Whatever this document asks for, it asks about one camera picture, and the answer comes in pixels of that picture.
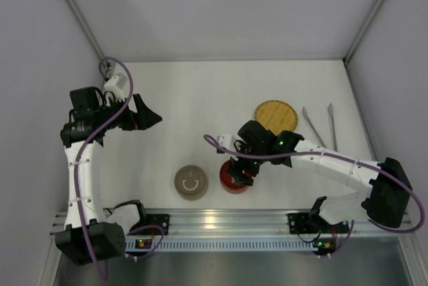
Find red round lid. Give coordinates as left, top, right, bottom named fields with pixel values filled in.
left=219, top=161, right=238, bottom=185

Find red steel lunch bowl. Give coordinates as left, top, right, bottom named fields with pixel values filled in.
left=221, top=182, right=249, bottom=194

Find taupe round lid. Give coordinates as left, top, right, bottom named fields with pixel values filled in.
left=174, top=165, right=209, bottom=201

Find taupe steel lunch bowl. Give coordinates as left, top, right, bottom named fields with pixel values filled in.
left=175, top=179, right=209, bottom=201

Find steel food tongs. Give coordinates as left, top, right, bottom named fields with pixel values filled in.
left=301, top=102, right=338, bottom=152

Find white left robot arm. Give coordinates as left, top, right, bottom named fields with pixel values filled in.
left=55, top=87, right=162, bottom=266

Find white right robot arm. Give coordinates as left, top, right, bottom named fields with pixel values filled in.
left=219, top=120, right=412, bottom=231

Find round bamboo tray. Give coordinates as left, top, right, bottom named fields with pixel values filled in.
left=253, top=100, right=298, bottom=135

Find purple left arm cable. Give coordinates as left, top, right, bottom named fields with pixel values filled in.
left=68, top=57, right=165, bottom=282

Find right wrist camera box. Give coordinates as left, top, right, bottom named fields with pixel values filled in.
left=217, top=134, right=237, bottom=152

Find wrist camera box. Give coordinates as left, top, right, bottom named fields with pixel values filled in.
left=104, top=74, right=128, bottom=100
left=217, top=134, right=237, bottom=152

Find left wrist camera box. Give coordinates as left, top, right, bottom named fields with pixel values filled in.
left=104, top=74, right=128, bottom=100

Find aluminium front rail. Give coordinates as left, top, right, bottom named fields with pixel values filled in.
left=49, top=208, right=415, bottom=236

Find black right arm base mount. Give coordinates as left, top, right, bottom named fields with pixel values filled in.
left=287, top=212, right=350, bottom=235

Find slotted grey cable duct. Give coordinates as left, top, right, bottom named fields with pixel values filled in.
left=126, top=237, right=335, bottom=255

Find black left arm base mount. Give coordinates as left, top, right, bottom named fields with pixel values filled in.
left=142, top=213, right=170, bottom=236

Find left corner aluminium post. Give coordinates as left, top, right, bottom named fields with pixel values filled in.
left=64, top=0, right=104, bottom=60

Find corner aluminium post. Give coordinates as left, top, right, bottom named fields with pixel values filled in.
left=64, top=0, right=104, bottom=60
left=344, top=0, right=407, bottom=63

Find right corner aluminium post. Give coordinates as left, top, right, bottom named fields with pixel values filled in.
left=344, top=0, right=407, bottom=63

